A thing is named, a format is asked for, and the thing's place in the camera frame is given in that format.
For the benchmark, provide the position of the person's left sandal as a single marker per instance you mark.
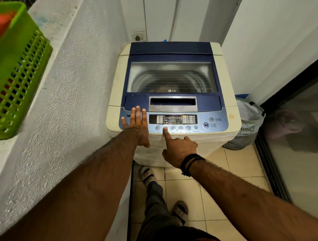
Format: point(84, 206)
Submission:
point(147, 175)

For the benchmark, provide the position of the washing machine glass lid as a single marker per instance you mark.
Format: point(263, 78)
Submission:
point(171, 77)

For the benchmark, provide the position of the orange packet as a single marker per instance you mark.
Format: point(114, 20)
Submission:
point(6, 21)

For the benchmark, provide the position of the grey floor mat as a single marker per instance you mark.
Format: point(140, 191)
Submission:
point(305, 141)

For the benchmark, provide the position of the white round laundry hamper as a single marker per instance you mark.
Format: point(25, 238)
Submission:
point(246, 124)

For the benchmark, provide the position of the person's left forearm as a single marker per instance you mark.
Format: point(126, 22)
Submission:
point(74, 198)

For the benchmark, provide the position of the pink plastic bucket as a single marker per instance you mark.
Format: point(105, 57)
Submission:
point(285, 124)

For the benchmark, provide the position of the person's right sandal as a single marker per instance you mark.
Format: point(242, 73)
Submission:
point(180, 211)

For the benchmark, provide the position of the person's right hand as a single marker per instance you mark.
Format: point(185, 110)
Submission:
point(179, 151)

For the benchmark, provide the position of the person's sandal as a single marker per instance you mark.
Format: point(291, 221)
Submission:
point(180, 211)
point(147, 175)

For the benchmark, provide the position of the person's right forearm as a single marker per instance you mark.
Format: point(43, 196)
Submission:
point(256, 198)

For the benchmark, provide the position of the white wall socket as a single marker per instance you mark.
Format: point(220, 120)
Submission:
point(142, 36)

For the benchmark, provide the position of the green plastic basket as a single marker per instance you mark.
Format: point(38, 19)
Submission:
point(20, 74)

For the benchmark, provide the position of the black wrist band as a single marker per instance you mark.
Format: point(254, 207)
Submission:
point(190, 161)

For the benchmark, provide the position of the white and blue washing machine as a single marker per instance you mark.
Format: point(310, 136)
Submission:
point(116, 87)

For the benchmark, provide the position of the person's left hand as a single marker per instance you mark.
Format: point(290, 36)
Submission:
point(139, 131)

